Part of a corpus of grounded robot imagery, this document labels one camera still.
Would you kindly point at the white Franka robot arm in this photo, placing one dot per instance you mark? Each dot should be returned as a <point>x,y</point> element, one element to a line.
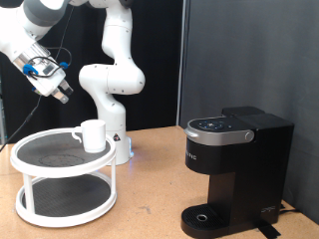
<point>113,79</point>

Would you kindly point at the white ceramic mug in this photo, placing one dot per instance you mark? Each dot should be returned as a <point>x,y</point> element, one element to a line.
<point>93,136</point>

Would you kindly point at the black curtain backdrop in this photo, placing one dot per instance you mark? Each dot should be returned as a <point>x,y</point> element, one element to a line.
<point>156,49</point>

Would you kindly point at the black Keurig coffee machine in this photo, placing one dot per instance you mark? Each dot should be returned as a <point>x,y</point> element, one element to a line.
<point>246,166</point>

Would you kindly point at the grey metal frame pole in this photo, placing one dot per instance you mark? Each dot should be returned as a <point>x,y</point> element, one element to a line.
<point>182,66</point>

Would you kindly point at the white two-tier turntable stand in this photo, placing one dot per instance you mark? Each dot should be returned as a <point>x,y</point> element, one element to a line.
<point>63,169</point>

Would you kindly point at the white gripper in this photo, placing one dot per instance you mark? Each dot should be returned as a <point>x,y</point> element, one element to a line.
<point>48,78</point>

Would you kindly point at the black tape strip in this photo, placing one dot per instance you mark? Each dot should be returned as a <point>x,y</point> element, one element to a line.
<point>268,229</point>

